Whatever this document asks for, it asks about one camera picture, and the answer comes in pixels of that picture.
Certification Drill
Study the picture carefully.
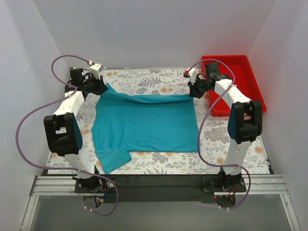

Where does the teal t shirt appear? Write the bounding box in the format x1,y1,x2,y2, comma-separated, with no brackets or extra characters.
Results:
91,87,198,174

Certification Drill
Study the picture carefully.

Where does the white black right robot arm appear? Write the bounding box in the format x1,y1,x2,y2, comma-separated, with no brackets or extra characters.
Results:
183,59,262,191

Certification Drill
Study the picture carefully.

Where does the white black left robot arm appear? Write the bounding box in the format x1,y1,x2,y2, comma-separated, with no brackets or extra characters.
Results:
43,64,108,193

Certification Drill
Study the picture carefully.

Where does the red plastic tray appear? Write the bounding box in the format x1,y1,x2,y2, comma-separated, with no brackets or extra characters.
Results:
201,55,267,117

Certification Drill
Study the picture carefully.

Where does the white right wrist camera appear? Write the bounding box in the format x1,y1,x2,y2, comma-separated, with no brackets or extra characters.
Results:
183,68,199,84

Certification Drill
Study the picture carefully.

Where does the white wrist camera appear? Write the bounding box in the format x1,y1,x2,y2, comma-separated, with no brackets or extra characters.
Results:
88,63,103,79
183,68,199,84

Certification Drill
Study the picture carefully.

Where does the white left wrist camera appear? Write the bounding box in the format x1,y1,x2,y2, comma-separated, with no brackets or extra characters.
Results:
88,63,103,79

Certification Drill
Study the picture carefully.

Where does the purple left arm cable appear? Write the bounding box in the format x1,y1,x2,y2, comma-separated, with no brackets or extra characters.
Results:
15,54,119,217

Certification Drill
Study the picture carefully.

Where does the aluminium frame rail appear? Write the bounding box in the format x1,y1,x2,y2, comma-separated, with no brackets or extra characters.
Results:
21,175,301,231

